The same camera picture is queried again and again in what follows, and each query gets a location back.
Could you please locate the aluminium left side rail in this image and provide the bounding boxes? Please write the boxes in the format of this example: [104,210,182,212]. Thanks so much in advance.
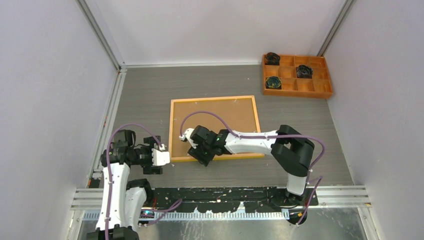
[86,64,128,188]

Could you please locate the black cable coil lower left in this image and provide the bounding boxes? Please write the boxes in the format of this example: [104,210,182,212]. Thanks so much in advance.
[265,76,282,90]

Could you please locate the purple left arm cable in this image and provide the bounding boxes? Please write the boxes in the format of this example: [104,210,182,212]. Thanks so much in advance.
[104,123,183,240]

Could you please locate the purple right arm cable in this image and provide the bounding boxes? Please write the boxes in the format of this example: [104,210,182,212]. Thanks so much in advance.
[178,110,326,227]

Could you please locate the orange compartment tray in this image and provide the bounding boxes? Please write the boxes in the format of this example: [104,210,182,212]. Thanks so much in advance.
[261,52,334,99]

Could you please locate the black cable coil top left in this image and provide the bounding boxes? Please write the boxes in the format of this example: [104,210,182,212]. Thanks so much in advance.
[264,52,281,66]

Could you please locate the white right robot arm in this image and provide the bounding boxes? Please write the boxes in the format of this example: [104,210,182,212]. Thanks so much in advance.
[179,125,315,205]

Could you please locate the black cable coil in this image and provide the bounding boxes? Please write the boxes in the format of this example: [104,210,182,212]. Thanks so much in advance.
[296,64,314,79]
[265,76,282,90]
[264,52,281,66]

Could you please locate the brown fibreboard backing board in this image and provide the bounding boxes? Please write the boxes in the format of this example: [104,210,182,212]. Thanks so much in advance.
[168,95,261,163]

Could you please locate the black cable coil centre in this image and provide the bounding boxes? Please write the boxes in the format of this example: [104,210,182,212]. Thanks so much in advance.
[296,64,314,79]

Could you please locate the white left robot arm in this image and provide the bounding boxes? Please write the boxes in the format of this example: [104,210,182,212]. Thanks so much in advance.
[86,129,170,240]

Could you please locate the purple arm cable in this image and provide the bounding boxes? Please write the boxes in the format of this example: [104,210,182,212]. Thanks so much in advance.
[178,110,326,227]
[104,123,183,240]

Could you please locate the aluminium front rail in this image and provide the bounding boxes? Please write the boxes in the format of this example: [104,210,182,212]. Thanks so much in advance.
[70,188,372,222]

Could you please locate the aluminium rail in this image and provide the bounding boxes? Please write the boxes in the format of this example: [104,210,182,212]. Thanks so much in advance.
[70,188,372,222]
[86,64,128,188]

